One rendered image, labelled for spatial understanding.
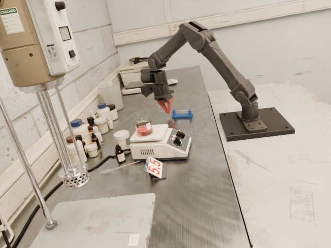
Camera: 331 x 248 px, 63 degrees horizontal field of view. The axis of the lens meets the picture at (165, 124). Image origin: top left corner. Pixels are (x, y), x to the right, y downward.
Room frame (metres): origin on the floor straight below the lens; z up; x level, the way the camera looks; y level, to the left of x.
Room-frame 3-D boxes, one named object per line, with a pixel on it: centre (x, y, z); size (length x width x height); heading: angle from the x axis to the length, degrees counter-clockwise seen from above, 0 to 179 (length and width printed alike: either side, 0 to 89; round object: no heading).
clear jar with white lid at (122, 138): (0.96, 0.17, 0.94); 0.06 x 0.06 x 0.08
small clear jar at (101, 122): (1.20, 0.30, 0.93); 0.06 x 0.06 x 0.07
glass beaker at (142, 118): (0.89, 0.08, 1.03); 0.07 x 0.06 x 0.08; 79
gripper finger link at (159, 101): (1.25, -0.03, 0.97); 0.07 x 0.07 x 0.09; 65
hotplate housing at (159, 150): (0.90, 0.04, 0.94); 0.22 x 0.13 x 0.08; 74
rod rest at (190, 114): (1.21, -0.09, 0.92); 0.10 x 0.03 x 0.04; 65
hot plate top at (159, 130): (0.90, 0.06, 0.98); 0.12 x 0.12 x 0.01; 74
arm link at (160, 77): (1.25, -0.01, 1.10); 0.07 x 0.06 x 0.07; 50
